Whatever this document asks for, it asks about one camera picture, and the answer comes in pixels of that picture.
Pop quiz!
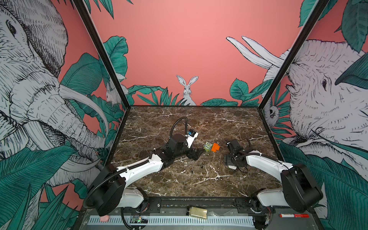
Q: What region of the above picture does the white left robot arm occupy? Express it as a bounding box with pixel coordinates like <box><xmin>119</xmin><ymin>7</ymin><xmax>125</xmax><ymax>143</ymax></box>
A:
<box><xmin>82</xmin><ymin>134</ymin><xmax>205</xmax><ymax>216</ymax></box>

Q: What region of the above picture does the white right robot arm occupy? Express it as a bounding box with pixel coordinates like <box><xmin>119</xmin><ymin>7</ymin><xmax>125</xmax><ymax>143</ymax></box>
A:
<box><xmin>226</xmin><ymin>140</ymin><xmax>324</xmax><ymax>214</ymax></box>

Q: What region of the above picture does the green owl puzzle piece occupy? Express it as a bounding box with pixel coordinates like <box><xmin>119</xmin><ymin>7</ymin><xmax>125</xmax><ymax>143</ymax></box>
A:
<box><xmin>203</xmin><ymin>142</ymin><xmax>213</xmax><ymax>152</ymax></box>

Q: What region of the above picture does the orange toy brick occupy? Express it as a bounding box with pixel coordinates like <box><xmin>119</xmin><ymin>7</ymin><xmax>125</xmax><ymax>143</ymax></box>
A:
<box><xmin>211</xmin><ymin>143</ymin><xmax>220</xmax><ymax>152</ymax></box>

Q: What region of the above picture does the red marker pen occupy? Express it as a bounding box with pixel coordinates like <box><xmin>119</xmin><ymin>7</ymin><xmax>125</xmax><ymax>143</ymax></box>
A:
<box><xmin>279</xmin><ymin>213</ymin><xmax>309</xmax><ymax>218</ymax></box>

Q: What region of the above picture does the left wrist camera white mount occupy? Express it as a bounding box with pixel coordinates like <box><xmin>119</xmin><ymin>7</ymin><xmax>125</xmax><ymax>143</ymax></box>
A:
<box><xmin>186</xmin><ymin>129</ymin><xmax>198</xmax><ymax>148</ymax></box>

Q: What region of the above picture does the black corrugated left cable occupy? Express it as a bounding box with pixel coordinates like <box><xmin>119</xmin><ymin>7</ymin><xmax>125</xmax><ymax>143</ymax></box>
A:
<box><xmin>169</xmin><ymin>116</ymin><xmax>189</xmax><ymax>139</ymax></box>

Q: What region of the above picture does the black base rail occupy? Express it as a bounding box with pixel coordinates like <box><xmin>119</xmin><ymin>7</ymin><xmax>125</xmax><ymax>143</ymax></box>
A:
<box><xmin>136</xmin><ymin>196</ymin><xmax>273</xmax><ymax>215</ymax></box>

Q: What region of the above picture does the white slotted cable duct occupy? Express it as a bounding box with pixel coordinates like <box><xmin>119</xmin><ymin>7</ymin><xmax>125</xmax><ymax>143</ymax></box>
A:
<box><xmin>86</xmin><ymin>215</ymin><xmax>255</xmax><ymax>226</ymax></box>

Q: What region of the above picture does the black frame post right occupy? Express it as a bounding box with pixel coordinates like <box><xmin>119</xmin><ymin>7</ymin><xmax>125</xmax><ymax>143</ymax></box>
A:
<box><xmin>258</xmin><ymin>0</ymin><xmax>329</xmax><ymax>111</ymax></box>

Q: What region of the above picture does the black frame post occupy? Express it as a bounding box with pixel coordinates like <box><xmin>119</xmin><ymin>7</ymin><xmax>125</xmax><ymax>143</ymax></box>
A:
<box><xmin>258</xmin><ymin>0</ymin><xmax>329</xmax><ymax>111</ymax></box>
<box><xmin>73</xmin><ymin>0</ymin><xmax>130</xmax><ymax>110</ymax></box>

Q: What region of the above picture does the black frame post left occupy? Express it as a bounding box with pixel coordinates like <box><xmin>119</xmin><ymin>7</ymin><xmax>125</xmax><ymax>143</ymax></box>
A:
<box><xmin>73</xmin><ymin>0</ymin><xmax>130</xmax><ymax>110</ymax></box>

